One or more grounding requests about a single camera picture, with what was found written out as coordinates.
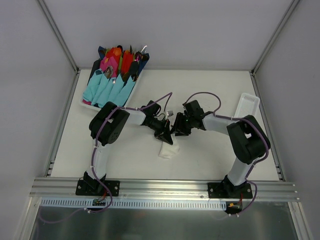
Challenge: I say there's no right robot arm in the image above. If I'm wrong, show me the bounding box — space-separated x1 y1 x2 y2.
171 100 271 199

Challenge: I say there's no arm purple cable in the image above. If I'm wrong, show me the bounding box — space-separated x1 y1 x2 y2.
91 92 173 213
182 91 271 217

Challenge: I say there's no light blue rolled napkin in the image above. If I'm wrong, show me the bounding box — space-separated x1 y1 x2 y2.
81 69 136 108

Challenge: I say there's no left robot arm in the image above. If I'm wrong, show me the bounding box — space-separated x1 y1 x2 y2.
75 100 174 198

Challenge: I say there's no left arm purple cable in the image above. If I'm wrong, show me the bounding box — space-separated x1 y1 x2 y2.
91 92 173 213

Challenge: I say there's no aluminium mounting rail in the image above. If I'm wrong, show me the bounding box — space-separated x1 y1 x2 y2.
29 177 301 202

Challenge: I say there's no white paper napkin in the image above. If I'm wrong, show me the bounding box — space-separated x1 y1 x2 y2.
158 138 180 159

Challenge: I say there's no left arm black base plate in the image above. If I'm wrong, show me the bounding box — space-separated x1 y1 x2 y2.
75 179 121 197

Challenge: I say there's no white tray of rolled napkins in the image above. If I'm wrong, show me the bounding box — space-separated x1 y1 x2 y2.
80 45 150 111

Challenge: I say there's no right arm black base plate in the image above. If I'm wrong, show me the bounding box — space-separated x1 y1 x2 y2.
207 181 253 200

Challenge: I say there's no small white perforated basket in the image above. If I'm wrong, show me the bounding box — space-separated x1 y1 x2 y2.
234 93 260 118

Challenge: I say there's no white slotted cable duct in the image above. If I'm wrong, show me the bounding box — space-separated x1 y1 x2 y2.
40 197 227 211

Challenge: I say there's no dark navy rolled napkin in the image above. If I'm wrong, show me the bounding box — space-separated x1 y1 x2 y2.
136 53 150 76

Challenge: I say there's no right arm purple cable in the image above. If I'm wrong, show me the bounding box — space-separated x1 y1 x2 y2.
182 91 271 217

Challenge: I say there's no pink rolled napkin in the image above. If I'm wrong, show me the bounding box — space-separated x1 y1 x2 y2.
99 56 119 77

